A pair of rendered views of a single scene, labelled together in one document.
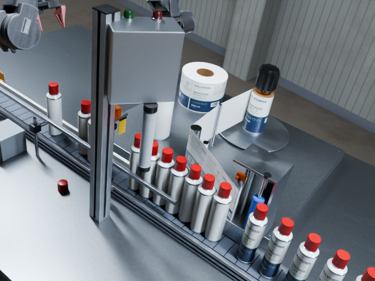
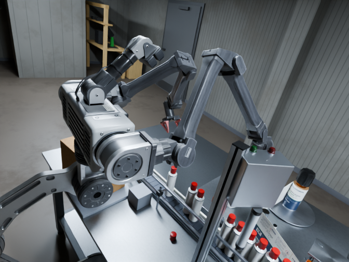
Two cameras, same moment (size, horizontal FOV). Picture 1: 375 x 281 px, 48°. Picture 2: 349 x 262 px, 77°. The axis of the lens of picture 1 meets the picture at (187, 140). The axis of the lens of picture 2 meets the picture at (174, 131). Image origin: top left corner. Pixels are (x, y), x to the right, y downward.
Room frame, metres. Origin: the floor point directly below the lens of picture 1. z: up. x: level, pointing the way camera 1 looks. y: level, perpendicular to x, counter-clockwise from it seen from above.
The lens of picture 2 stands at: (0.26, 0.33, 1.83)
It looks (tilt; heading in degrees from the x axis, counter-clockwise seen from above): 27 degrees down; 11
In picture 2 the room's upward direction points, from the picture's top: 11 degrees clockwise
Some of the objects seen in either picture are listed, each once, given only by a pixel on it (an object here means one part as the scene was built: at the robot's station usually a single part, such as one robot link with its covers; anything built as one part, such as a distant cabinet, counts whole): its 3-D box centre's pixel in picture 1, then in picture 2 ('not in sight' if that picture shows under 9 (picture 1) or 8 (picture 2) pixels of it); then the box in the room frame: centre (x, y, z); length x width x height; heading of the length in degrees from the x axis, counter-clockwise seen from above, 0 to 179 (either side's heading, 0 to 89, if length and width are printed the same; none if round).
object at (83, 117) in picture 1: (85, 127); (190, 197); (1.18, 0.35, 0.98); 0.05 x 0.05 x 0.20
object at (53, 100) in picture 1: (54, 108); (171, 181); (1.25, 0.49, 0.98); 0.05 x 0.05 x 0.20
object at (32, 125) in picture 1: (41, 134); (161, 196); (1.18, 0.51, 0.91); 0.07 x 0.03 x 0.17; 149
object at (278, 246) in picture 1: (277, 248); not in sight; (0.79, -0.29, 0.98); 0.05 x 0.05 x 0.20
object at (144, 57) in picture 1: (141, 59); (255, 178); (0.95, 0.15, 1.38); 0.17 x 0.10 x 0.19; 114
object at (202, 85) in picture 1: (202, 87); not in sight; (1.67, -0.02, 0.95); 0.20 x 0.20 x 0.14
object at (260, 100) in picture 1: (261, 98); (298, 188); (1.50, -0.26, 1.04); 0.09 x 0.09 x 0.29
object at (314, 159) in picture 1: (221, 145); (269, 215); (1.40, -0.14, 0.86); 0.80 x 0.67 x 0.05; 59
